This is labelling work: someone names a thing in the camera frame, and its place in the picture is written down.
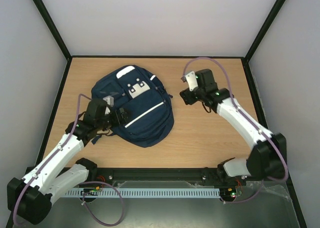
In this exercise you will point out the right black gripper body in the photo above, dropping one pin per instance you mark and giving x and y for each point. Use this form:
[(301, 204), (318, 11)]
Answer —
[(187, 97)]

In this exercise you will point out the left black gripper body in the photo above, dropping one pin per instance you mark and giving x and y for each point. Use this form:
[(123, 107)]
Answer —
[(117, 120)]

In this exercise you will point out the navy blue backpack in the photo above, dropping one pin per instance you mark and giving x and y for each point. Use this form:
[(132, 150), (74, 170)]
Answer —
[(143, 96)]

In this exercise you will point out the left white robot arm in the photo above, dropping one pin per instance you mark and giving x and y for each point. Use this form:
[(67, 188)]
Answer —
[(31, 197)]

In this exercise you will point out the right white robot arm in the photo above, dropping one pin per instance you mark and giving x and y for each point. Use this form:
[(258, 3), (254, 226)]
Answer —
[(267, 150)]

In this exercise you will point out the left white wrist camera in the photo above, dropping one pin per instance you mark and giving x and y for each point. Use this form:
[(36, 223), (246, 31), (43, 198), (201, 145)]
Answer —
[(109, 100)]

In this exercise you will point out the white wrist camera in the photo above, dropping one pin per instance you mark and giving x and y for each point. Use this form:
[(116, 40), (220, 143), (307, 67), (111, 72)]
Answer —
[(191, 80), (109, 100)]

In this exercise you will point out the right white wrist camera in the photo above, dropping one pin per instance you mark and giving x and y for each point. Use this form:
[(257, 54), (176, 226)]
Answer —
[(191, 80)]

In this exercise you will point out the black aluminium frame rail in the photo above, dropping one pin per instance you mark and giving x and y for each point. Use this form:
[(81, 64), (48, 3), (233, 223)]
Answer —
[(205, 176)]

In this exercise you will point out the light blue slotted cable duct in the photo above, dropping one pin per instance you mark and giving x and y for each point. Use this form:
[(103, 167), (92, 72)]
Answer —
[(144, 193)]

